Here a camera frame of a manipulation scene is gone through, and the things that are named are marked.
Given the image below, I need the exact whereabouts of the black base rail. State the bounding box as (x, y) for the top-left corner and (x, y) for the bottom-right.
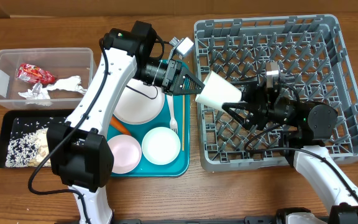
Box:
(114, 216), (275, 224)

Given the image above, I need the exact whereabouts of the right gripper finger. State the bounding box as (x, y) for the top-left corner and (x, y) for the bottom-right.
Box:
(229, 76), (259, 88)
(222, 101), (254, 129)

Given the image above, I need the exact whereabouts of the rice and peanuts pile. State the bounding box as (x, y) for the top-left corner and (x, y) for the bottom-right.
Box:
(5, 117), (50, 168)

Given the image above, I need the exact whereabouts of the grey dishwasher rack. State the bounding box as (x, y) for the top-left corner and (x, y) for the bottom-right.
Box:
(194, 14), (358, 172)

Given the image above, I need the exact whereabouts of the white tissue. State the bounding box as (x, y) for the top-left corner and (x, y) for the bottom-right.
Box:
(46, 75), (87, 95)
(18, 83), (52, 106)

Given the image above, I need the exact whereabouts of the wooden chopstick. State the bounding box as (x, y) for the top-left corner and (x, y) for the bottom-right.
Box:
(182, 96), (186, 152)

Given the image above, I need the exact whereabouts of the orange carrot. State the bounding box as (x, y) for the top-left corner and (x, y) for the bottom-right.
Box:
(110, 116), (131, 136)

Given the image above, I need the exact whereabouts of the small white plate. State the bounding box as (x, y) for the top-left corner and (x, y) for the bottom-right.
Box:
(141, 127), (181, 166)

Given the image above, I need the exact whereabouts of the white plastic fork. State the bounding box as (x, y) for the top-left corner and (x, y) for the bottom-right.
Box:
(166, 95), (178, 134)

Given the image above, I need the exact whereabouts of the red snack wrapper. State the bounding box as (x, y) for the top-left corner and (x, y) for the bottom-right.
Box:
(16, 63), (56, 85)

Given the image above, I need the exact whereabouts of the pink bowl with food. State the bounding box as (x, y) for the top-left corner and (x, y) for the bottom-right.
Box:
(108, 134), (142, 174)

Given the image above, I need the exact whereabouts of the teal serving tray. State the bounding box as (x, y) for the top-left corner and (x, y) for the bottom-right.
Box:
(107, 95), (190, 177)

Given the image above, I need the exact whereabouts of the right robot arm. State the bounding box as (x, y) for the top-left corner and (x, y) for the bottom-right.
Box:
(220, 80), (358, 223)

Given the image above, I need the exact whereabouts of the black tray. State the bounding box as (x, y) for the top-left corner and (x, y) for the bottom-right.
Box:
(0, 109), (72, 168)

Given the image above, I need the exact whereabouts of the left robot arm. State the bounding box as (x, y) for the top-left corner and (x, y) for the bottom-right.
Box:
(47, 21), (204, 223)

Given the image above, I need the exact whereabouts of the white cup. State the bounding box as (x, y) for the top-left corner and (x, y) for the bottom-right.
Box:
(195, 71), (242, 112)

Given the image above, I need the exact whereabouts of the large white plate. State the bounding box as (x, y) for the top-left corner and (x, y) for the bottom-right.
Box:
(113, 79), (165, 124)

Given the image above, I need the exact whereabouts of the clear plastic bin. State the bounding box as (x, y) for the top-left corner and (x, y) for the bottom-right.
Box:
(0, 47), (96, 110)

